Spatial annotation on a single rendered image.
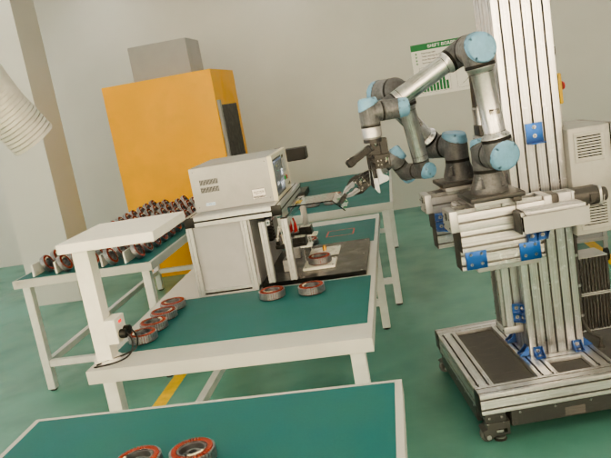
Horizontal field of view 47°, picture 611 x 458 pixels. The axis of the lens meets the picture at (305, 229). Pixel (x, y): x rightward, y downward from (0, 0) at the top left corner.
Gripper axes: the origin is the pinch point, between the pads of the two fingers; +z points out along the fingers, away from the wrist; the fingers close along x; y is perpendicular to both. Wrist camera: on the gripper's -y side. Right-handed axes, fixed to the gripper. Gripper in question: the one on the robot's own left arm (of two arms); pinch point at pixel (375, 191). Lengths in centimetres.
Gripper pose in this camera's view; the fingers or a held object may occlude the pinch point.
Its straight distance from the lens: 269.9
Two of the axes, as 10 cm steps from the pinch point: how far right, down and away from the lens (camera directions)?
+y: 9.9, -1.7, 0.0
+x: -0.4, -1.8, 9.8
